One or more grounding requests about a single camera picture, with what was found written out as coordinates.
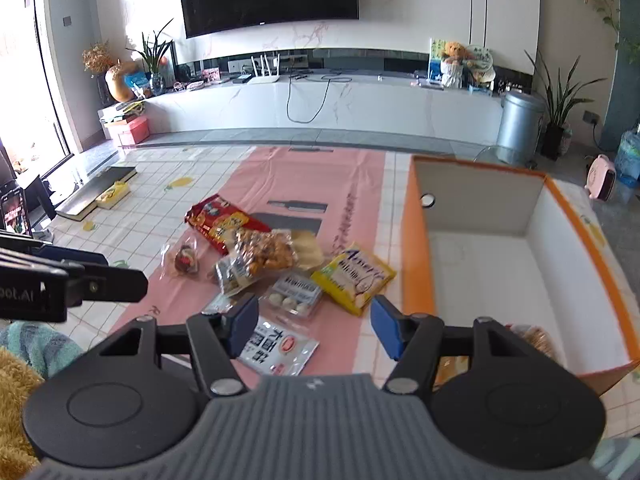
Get teddy bear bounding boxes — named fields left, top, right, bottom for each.
left=440, top=41, right=469, bottom=89

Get black cable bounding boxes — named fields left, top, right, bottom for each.
left=286, top=73, right=352, bottom=124

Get dried flowers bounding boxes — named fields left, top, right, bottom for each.
left=82, top=41, right=117, bottom=79

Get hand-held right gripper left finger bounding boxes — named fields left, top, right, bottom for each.
left=99, top=292, right=260, bottom=399

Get round hand fan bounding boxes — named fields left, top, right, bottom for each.
left=466, top=44, right=497, bottom=84

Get pink box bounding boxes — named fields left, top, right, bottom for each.
left=107, top=115, right=151, bottom=147

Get phone on stand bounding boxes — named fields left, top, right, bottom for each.
left=0, top=186, right=27, bottom=237

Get blue packet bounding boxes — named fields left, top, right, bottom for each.
left=123, top=73, right=151, bottom=96

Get silver snack packet red label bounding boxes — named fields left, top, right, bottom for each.
left=235, top=314, right=321, bottom=377

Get pink heater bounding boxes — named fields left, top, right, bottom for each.
left=583, top=153, right=617, bottom=202

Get clear tray of white balls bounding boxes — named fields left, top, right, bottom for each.
left=261, top=272, right=324, bottom=319

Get silver trash can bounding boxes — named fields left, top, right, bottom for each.
left=496, top=90, right=546, bottom=165

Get small yellow box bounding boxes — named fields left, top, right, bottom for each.
left=95, top=182, right=132, bottom=210

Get potted green plant black pot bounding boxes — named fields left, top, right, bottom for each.
left=524, top=49, right=595, bottom=162

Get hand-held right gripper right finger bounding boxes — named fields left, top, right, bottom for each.
left=371, top=294, right=532, bottom=397

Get orange vase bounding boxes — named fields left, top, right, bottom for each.
left=104, top=60, right=139, bottom=104

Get blue picture card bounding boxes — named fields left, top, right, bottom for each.
left=428, top=37, right=451, bottom=84

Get teal fuzzy cloth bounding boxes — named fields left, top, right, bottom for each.
left=0, top=321, right=81, bottom=381

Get small clear dark candy packet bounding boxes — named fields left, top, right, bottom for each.
left=162, top=239, right=202, bottom=281

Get yellow snack packet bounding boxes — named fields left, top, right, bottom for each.
left=311, top=243, right=397, bottom=317

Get white marble TV console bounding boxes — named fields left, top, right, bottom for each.
left=144, top=71, right=504, bottom=147

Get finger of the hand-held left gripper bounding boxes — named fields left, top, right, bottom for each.
left=65, top=260, right=149, bottom=307
left=30, top=242, right=109, bottom=267

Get clear bag of fried snacks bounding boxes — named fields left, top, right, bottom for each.
left=214, top=228, right=299, bottom=297

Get green plant in glass vase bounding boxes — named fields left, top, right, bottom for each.
left=127, top=18, right=176, bottom=96

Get white router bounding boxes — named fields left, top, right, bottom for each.
left=248, top=53, right=282, bottom=85

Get yellowish snack packet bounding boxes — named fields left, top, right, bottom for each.
left=434, top=355, right=472, bottom=392

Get black chair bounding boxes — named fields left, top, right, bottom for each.
left=24, top=174, right=57, bottom=222

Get pile of papers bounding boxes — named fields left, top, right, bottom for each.
left=98, top=100, right=146, bottom=126

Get blue water jug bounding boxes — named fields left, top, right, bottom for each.
left=613, top=124, right=640, bottom=187

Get black flat board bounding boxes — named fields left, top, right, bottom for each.
left=55, top=164, right=139, bottom=221

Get pink table cloth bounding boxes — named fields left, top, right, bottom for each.
left=107, top=146, right=387, bottom=377

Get yellow plush cloth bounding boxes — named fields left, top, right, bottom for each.
left=0, top=347, right=47, bottom=468

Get orange storage box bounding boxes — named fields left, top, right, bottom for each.
left=401, top=155, right=640, bottom=397

